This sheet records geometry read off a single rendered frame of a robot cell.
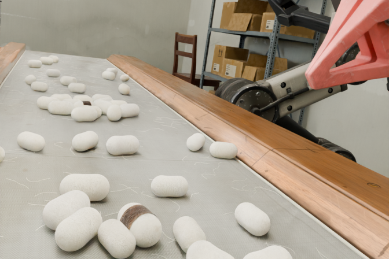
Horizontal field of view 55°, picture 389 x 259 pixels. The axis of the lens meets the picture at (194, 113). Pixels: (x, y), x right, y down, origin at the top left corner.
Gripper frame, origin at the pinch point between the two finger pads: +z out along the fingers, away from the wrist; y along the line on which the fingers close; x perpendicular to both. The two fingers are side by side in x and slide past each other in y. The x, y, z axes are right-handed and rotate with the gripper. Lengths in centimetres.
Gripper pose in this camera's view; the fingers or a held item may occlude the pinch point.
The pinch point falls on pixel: (318, 76)
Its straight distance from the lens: 30.2
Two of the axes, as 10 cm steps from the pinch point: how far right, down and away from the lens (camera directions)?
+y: 3.4, 2.5, -9.1
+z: -8.1, 5.7, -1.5
